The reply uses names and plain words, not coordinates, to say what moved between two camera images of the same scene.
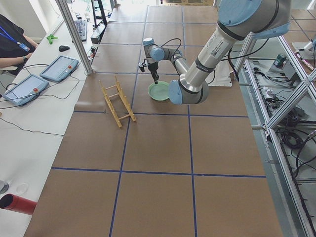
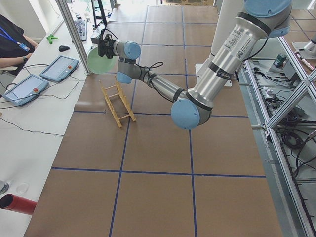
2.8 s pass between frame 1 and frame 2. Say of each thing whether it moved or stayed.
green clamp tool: stayed
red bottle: stayed
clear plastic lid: stayed
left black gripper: moved
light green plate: moved
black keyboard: stayed
